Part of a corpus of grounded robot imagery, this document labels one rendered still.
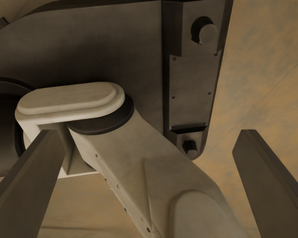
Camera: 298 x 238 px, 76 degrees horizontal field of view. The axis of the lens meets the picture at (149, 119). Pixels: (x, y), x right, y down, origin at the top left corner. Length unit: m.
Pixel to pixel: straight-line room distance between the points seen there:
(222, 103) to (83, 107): 0.62
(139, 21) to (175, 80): 0.16
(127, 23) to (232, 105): 0.59
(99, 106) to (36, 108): 0.11
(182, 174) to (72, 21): 0.37
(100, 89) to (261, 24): 0.56
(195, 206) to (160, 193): 0.04
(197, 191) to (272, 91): 0.77
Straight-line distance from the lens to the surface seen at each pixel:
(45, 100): 0.41
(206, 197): 0.22
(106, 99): 0.36
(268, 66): 0.86
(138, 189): 0.28
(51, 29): 0.48
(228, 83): 0.81
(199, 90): 0.53
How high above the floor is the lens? 0.61
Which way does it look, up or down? 49 degrees down
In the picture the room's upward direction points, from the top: 169 degrees clockwise
